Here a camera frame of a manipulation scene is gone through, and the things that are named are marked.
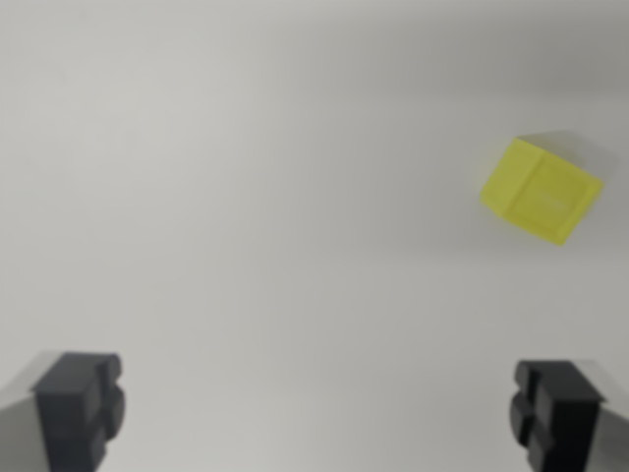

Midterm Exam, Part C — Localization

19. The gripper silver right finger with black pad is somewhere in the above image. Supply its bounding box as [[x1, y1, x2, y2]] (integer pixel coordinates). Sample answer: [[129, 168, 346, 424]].
[[508, 359, 629, 472]]

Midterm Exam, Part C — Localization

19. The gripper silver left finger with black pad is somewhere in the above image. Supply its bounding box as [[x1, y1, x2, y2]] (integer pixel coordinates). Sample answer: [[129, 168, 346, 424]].
[[0, 350, 127, 472]]

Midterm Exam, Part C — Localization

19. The yellow translucent soft cube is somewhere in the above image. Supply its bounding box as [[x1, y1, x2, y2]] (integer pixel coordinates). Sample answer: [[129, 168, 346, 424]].
[[479, 136, 604, 248]]

